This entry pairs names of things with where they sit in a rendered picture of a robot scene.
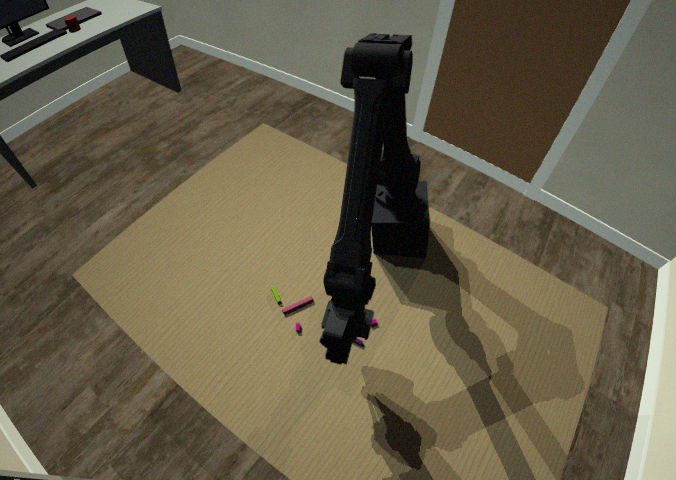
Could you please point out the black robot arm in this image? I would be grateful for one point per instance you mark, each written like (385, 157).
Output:
(382, 57)

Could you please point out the pink rod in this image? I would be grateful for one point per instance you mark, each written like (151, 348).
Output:
(298, 304)

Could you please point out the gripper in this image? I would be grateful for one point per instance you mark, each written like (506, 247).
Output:
(367, 322)

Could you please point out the lime green rod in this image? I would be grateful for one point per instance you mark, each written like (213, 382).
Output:
(275, 294)

